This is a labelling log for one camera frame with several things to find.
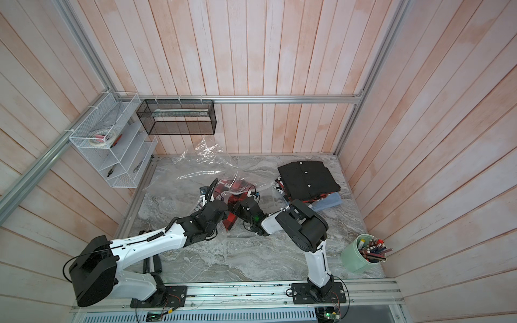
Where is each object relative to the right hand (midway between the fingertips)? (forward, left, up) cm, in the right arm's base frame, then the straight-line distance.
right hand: (231, 205), depth 96 cm
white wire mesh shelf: (+2, +40, +28) cm, 49 cm away
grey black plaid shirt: (+12, -24, +1) cm, 26 cm away
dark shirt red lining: (+11, -38, +6) cm, 40 cm away
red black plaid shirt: (+2, -36, +3) cm, 36 cm away
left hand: (-6, +3, +10) cm, 12 cm away
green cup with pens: (-24, -52, +10) cm, 58 cm away
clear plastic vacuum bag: (+27, +19, -1) cm, 33 cm away
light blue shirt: (+4, -50, -1) cm, 50 cm away
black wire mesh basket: (+39, +29, +25) cm, 54 cm away
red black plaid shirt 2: (+1, -1, +11) cm, 11 cm away
